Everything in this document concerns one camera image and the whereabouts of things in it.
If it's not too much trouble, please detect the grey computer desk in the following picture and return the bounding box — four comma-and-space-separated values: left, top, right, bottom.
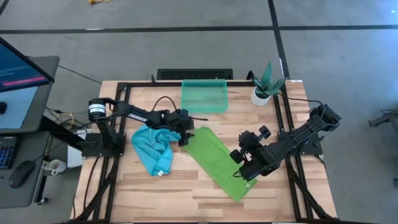
0, 55, 75, 209

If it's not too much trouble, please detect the black computer mouse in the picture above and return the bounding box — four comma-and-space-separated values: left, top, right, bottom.
8, 160, 35, 189

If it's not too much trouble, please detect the black aluminium table frame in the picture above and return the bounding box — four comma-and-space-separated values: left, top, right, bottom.
70, 80, 338, 224

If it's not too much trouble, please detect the snake plant in white pot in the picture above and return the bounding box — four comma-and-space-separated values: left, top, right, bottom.
250, 61, 290, 107

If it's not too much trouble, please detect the black metal stand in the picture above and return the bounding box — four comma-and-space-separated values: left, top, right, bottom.
368, 108, 398, 138

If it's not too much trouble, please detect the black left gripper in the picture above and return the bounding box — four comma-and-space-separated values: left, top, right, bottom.
169, 108, 196, 139

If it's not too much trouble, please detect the white box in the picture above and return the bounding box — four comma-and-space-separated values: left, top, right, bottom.
67, 144, 85, 169

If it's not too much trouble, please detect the green mesh basket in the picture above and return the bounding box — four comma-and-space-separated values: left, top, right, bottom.
180, 78, 229, 114

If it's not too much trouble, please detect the thin black floor cable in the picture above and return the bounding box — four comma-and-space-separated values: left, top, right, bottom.
57, 64, 103, 85

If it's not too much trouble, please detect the green microfiber towel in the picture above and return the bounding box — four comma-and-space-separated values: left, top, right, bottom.
182, 126, 258, 203

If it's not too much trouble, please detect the blue microfiber towel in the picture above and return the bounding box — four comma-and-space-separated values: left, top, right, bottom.
130, 123, 182, 177

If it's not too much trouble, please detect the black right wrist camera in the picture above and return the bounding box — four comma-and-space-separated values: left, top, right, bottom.
229, 149, 246, 165

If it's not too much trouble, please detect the white cup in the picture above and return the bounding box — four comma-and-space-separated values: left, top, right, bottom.
42, 159, 67, 176

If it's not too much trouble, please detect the black backlit keyboard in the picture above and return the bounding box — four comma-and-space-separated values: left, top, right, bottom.
0, 136, 18, 170

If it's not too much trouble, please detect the black floor vent grille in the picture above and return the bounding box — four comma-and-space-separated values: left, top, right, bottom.
156, 68, 234, 81

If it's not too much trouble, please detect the black computer monitor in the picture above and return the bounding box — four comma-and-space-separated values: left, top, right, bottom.
0, 37, 55, 93

